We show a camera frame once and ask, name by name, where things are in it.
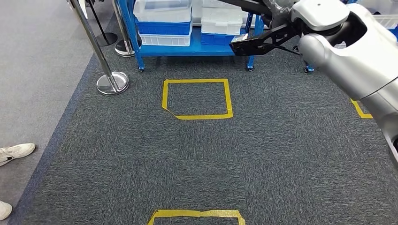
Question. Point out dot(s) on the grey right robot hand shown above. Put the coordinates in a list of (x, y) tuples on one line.
[(280, 9)]

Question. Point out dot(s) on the black plastic panel part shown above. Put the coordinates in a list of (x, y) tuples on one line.
[(248, 5)]

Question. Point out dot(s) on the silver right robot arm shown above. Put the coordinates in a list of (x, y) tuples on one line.
[(357, 62)]

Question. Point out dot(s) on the blue metal shelf rack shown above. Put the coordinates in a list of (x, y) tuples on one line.
[(186, 49), (308, 66)]

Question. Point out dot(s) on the yellow floor tape square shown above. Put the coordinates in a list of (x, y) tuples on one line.
[(362, 116), (196, 81)]

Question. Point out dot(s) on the person's white shoe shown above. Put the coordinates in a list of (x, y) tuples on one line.
[(15, 152), (4, 210)]

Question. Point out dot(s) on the chrome stanchion post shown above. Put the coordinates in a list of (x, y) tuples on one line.
[(112, 84), (124, 49)]

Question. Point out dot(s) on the black stanchion post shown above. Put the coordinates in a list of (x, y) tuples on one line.
[(107, 39)]

